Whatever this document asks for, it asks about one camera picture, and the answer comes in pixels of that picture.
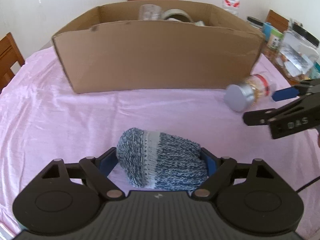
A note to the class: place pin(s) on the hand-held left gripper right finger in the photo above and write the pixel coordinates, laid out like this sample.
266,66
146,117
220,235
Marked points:
211,163

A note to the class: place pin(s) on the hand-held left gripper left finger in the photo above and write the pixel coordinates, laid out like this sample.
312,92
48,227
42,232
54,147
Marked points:
107,163

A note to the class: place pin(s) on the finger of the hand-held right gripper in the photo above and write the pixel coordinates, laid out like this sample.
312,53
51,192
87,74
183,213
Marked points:
282,94
262,117

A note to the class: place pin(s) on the clear jar gold contents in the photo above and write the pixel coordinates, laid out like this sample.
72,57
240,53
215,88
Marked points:
237,96

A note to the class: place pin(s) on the blue grey knitted sock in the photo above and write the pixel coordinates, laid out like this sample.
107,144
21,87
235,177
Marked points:
162,160

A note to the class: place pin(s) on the brown cardboard box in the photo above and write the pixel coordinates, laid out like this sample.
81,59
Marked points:
150,60

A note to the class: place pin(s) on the clear tape roll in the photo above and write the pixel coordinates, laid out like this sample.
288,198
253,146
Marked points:
175,12

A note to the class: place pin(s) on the clear plastic cup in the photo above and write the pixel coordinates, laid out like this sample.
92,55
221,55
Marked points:
150,12

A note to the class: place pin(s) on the large clear jar black lid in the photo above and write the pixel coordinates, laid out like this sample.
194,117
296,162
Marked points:
295,55

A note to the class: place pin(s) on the teal packet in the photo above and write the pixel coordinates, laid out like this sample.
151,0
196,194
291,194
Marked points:
317,68

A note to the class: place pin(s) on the green white tube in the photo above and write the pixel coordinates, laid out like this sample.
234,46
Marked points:
275,38

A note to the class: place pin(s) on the pink cloth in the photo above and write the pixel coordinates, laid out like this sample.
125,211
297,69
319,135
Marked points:
62,120

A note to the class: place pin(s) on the blue container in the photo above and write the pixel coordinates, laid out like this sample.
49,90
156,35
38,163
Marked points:
267,28

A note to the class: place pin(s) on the dark lid jar white label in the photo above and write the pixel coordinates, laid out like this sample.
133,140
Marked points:
255,21

